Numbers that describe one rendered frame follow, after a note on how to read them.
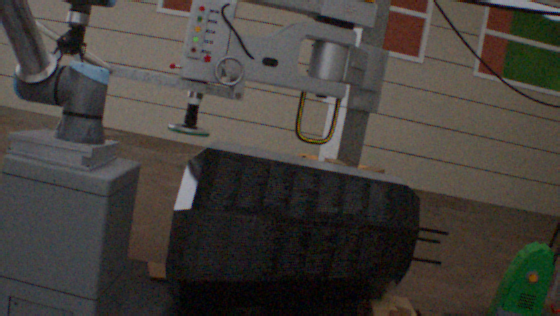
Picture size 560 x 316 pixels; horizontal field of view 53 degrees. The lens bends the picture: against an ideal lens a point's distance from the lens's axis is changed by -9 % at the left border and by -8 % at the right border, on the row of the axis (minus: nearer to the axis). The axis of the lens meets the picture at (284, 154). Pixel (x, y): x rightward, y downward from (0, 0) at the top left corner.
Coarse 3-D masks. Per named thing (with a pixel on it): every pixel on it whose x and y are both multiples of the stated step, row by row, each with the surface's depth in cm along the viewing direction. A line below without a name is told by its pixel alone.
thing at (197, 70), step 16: (192, 0) 304; (208, 0) 287; (224, 0) 290; (208, 16) 289; (224, 32) 292; (208, 48) 292; (224, 48) 294; (192, 64) 291; (208, 64) 293; (192, 80) 300; (208, 80) 295
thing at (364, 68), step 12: (348, 48) 325; (360, 48) 344; (348, 60) 326; (360, 60) 348; (372, 60) 365; (384, 60) 372; (348, 72) 329; (360, 72) 354; (372, 72) 367; (360, 84) 362; (372, 84) 368
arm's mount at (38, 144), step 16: (16, 144) 191; (32, 144) 191; (48, 144) 191; (64, 144) 191; (80, 144) 194; (112, 144) 213; (48, 160) 192; (64, 160) 192; (80, 160) 191; (96, 160) 198
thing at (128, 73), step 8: (120, 72) 287; (128, 72) 288; (136, 72) 289; (144, 72) 290; (152, 72) 302; (144, 80) 291; (152, 80) 292; (160, 80) 293; (168, 80) 294; (176, 80) 295; (184, 80) 296; (184, 88) 297; (192, 88) 298; (200, 88) 299; (208, 88) 299; (216, 88) 301; (224, 88) 302; (232, 88) 315; (224, 96) 303; (232, 96) 304; (240, 96) 302
